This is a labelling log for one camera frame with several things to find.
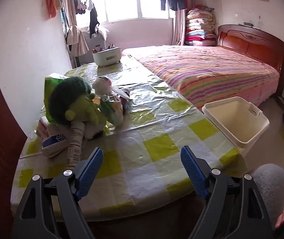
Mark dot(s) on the green plastic bag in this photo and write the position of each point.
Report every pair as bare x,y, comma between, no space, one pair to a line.
49,89

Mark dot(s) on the white printed tube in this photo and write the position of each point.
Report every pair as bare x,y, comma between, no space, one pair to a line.
75,144

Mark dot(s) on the pink and white packet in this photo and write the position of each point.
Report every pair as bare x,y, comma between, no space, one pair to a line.
43,128

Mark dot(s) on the colourful snack packet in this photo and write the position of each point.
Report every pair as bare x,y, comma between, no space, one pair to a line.
114,109

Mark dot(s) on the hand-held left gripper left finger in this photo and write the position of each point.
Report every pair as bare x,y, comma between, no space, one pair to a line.
89,171

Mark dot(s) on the beige tied curtain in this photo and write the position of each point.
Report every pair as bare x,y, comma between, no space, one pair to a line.
69,5

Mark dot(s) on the pink window curtain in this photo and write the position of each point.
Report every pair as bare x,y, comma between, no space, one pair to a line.
179,27

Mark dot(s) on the person's grey trouser leg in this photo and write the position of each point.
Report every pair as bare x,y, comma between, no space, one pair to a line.
269,186

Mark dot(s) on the stack of folded quilts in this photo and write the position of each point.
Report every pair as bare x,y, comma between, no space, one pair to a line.
199,27

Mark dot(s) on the bed with striped cover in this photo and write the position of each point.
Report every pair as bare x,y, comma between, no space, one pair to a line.
206,72

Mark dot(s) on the black hanging garment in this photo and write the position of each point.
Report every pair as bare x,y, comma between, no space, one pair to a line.
94,20

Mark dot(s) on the white desk organiser box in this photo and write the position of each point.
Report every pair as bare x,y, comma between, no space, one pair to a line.
107,57

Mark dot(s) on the clear plastic wrapper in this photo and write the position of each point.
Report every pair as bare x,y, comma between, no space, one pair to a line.
122,93

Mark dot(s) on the white plush duck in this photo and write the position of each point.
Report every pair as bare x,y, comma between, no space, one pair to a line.
101,86

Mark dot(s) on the white and blue medicine box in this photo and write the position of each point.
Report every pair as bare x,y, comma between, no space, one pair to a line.
54,144

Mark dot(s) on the green plush toy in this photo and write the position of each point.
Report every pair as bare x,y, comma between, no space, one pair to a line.
67,97

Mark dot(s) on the wooden bed headboard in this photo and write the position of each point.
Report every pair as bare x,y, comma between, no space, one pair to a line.
244,42

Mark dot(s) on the cream plastic bin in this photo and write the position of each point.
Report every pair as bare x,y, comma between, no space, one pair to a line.
231,119

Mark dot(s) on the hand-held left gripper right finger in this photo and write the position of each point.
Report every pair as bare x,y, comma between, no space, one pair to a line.
194,171

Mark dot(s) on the white appliance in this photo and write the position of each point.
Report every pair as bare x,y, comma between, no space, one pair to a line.
103,42

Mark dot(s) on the orange cloth on hook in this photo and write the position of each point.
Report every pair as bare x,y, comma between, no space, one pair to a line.
52,5

